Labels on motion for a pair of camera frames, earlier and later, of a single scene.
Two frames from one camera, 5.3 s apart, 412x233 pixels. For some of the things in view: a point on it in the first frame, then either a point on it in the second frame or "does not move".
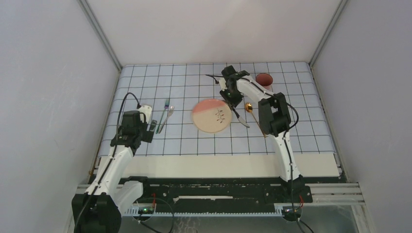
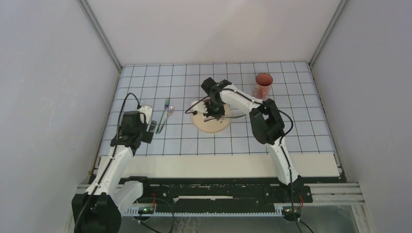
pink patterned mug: [265, 79] does not move
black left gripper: [147, 135] does not move
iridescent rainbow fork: [166, 103] does not move
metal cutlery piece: [240, 119] -> [235, 116]
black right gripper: [233, 102] -> [210, 113]
